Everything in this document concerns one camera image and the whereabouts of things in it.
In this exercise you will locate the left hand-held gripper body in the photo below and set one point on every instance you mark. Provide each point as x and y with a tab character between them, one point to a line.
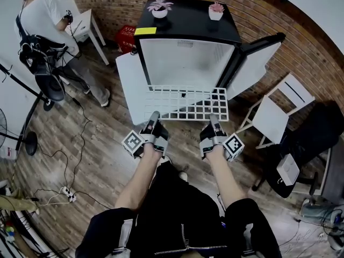
133	142

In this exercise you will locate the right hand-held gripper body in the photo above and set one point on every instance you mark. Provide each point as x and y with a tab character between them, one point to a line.
233	146

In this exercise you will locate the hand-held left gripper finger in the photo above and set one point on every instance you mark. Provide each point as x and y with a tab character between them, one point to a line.
152	121

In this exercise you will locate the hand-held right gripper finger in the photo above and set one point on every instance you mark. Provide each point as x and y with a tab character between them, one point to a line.
215	122

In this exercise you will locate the white wire fridge shelf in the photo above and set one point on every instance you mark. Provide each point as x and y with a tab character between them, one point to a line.
193	120

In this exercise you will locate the person's left forearm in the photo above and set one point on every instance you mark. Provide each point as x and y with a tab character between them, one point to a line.
137	181

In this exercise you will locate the person's right forearm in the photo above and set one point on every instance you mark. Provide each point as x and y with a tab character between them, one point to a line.
228	181

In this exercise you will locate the black mini fridge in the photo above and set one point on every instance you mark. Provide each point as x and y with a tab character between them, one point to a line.
188	23

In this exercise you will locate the person's left white shoe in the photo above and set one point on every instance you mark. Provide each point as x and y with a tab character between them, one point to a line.
166	160

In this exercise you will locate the person's white shoe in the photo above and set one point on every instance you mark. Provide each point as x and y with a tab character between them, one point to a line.
166	160
183	175

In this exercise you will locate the white chair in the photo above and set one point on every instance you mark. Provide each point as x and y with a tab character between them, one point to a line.
268	120

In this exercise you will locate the person's right white shoe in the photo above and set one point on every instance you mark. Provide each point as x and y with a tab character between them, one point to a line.
183	175

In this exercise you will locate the white box device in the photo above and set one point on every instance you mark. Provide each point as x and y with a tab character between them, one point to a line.
287	171

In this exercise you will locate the black office chair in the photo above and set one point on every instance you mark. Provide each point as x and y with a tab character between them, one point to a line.
317	133

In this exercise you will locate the red crate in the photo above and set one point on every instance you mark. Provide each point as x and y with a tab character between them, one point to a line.
125	39

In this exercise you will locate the person's black clothing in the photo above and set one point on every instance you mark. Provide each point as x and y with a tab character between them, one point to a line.
177	219

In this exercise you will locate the yellow sticker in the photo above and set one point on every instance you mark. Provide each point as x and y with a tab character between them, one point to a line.
145	31

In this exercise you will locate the black oval shell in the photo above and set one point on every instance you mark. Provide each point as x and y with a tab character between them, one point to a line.
51	87

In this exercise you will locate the black standing fan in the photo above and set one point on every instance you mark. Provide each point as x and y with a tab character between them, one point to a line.
31	144

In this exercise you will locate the grey cabinet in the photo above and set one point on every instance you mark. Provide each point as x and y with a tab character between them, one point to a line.
336	176

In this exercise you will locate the blue-grey bundle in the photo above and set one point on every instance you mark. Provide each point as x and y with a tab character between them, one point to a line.
319	210

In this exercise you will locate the pink plant square white pot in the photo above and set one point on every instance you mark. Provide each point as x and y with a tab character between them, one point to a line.
215	15

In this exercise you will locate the pink plant round white pot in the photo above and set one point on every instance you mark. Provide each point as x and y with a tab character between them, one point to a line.
160	12

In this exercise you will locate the small white table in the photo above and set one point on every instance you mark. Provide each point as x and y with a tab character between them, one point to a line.
86	23

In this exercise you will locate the black pole stand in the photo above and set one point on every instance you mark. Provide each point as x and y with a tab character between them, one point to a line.
24	83

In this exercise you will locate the white canister red label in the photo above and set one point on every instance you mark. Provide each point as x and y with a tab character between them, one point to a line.
6	153

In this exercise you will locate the black backpack rig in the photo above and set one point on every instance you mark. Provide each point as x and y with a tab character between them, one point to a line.
40	55

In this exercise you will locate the brown wooden table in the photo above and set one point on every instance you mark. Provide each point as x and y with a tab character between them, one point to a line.
16	246

